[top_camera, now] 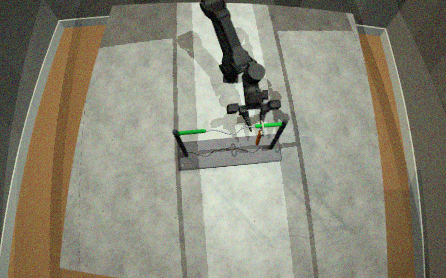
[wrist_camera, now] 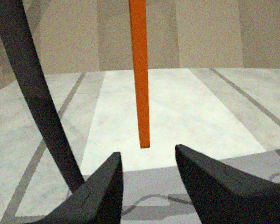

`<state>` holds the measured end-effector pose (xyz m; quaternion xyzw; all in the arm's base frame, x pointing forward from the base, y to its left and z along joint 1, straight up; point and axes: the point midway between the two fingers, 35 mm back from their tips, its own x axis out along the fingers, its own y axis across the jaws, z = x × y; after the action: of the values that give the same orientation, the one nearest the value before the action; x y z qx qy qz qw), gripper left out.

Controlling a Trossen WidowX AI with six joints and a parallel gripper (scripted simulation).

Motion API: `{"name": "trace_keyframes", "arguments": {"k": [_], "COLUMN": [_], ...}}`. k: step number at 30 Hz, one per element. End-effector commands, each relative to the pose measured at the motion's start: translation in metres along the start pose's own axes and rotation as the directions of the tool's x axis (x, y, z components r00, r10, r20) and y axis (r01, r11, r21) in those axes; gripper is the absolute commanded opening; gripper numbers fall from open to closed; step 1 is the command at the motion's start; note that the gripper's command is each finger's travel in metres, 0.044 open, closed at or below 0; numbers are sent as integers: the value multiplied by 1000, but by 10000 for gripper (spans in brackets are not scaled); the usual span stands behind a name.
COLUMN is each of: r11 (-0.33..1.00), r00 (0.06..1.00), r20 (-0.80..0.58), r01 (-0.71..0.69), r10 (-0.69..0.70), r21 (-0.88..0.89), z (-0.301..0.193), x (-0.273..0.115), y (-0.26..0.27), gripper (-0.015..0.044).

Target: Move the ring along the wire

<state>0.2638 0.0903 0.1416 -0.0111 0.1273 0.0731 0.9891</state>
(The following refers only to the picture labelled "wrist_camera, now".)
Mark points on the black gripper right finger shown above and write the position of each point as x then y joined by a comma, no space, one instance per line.
225,195

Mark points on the wire loop game on grey base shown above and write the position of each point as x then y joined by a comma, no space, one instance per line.
150,196

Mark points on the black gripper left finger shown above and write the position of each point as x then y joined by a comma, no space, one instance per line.
97,201

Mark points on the orange handle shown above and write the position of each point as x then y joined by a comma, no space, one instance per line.
138,22

